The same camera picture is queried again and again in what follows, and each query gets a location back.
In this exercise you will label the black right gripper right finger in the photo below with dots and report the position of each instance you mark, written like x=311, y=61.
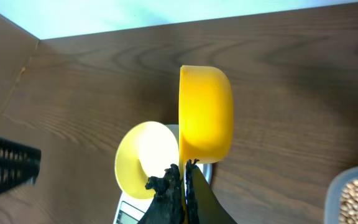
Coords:
x=202, y=206

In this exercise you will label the white digital kitchen scale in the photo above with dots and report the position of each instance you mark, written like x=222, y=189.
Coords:
x=131, y=210

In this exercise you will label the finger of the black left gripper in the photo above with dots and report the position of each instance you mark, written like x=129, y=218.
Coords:
x=19, y=164

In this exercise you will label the pale yellow plastic bowl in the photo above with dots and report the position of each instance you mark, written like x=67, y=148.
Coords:
x=147, y=150

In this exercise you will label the yellow plastic measuring scoop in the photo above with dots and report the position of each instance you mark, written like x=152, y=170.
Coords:
x=205, y=114

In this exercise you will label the clear plastic container of soybeans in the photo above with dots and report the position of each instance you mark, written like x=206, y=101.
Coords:
x=341, y=205

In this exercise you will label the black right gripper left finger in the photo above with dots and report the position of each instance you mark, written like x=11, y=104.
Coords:
x=166, y=206

